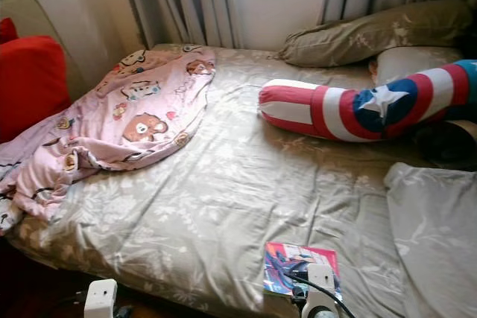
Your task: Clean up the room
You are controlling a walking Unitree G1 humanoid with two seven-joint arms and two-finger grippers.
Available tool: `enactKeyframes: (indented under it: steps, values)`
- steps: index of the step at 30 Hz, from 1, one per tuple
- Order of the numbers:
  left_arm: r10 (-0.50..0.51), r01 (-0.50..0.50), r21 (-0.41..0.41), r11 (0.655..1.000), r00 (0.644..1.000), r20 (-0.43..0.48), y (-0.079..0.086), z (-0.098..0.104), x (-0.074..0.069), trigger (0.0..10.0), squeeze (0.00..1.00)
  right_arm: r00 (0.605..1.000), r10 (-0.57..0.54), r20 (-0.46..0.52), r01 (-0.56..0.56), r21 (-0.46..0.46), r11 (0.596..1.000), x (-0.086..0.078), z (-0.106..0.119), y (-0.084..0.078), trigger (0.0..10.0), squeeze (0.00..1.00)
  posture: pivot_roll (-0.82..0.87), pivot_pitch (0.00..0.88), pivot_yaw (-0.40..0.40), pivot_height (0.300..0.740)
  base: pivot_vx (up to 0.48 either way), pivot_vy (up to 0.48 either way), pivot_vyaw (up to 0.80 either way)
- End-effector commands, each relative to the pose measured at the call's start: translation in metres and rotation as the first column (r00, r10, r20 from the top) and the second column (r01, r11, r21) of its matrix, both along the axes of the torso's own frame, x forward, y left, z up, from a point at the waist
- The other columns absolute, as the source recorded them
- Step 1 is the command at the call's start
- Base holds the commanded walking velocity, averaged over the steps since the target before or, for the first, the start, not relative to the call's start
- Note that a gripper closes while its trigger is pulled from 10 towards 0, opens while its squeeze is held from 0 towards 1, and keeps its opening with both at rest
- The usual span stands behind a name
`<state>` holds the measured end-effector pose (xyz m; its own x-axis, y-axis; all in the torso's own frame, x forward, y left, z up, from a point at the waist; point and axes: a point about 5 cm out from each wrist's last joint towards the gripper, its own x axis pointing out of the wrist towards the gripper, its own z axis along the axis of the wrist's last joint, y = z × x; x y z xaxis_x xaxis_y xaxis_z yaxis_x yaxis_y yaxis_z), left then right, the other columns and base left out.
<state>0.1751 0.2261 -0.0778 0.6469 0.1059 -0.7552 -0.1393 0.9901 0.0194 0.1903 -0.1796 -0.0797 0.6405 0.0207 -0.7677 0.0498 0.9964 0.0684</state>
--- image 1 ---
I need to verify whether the pink cartoon print blanket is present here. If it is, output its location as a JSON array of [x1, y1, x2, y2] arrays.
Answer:
[[0, 44, 217, 233]]

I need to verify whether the red white blue star bolster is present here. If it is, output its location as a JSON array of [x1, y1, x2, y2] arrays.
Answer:
[[257, 60, 477, 142]]

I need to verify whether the red cushion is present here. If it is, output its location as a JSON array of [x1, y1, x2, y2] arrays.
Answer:
[[0, 16, 19, 43], [0, 35, 72, 144]]

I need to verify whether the beige floral bed sheet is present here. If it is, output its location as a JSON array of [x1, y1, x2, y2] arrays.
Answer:
[[4, 41, 477, 318]]

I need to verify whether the plain beige pillow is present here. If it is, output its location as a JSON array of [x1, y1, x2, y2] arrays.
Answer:
[[373, 46, 464, 84]]

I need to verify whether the black tan plush toy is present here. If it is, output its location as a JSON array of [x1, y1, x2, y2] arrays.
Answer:
[[414, 117, 477, 170]]

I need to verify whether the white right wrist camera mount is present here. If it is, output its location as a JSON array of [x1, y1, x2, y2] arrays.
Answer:
[[302, 264, 336, 318]]

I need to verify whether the blue red manga book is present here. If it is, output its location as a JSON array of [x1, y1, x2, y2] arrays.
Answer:
[[263, 241, 342, 300]]

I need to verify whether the olive floral pillow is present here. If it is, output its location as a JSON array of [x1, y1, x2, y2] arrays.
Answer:
[[277, 0, 474, 67]]

